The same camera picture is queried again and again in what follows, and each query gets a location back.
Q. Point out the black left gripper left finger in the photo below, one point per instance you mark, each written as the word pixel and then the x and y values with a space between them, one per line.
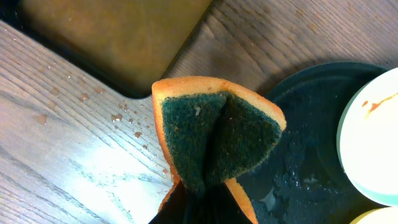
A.
pixel 180 208

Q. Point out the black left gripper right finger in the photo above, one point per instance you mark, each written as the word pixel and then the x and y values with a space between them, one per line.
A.
pixel 220 207

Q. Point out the black round serving tray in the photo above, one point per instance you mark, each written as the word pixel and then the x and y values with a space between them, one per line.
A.
pixel 302 181

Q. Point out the black rectangular water tray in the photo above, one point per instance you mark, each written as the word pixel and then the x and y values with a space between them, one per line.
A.
pixel 127 44

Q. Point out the mint green plate top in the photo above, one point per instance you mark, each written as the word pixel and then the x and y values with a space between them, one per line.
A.
pixel 367 139

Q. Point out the yellow plate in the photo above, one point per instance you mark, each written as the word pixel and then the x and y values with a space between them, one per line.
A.
pixel 387 215

